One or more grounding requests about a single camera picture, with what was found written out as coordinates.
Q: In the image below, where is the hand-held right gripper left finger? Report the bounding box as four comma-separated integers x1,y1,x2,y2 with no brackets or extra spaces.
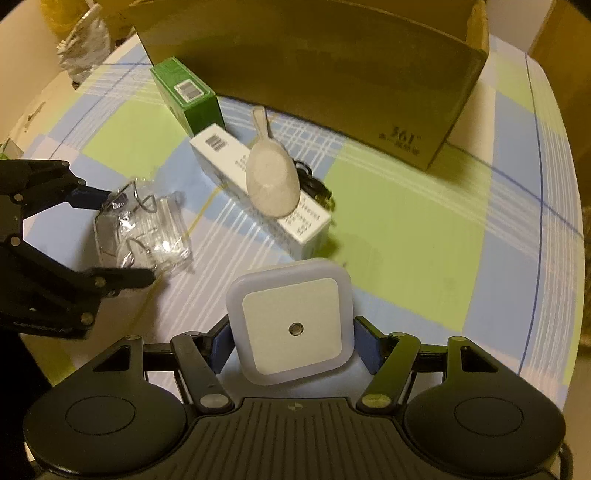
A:
88,316,235,415

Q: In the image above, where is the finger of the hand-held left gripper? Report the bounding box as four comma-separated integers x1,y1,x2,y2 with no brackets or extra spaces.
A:
0,233,155,308
0,158,115,223

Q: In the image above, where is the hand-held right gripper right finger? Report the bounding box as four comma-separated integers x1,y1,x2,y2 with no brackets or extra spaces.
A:
355,316,506,414

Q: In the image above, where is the clear plastic package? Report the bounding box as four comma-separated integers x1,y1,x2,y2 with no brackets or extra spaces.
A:
94,181,193,278

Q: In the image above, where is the white square night light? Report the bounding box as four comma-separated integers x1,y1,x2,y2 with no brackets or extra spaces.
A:
226,258,356,387

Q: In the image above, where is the green medicine box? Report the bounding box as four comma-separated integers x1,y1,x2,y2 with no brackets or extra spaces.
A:
150,56,226,136

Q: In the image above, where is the black audio cable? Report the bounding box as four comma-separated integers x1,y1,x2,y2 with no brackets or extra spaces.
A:
293,159,334,211

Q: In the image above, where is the brown cardboard box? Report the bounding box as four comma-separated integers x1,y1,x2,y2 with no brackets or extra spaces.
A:
127,0,490,172

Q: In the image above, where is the checked cloth desktop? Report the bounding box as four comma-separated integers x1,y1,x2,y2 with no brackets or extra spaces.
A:
0,32,583,416

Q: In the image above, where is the white box with plant print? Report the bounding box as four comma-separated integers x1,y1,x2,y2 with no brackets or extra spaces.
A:
190,124,332,260

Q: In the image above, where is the crumpled silver bag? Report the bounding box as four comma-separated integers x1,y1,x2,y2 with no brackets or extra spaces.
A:
57,4,114,85

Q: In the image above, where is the white plastic scoop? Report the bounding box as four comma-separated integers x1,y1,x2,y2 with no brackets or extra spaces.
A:
246,106,301,219

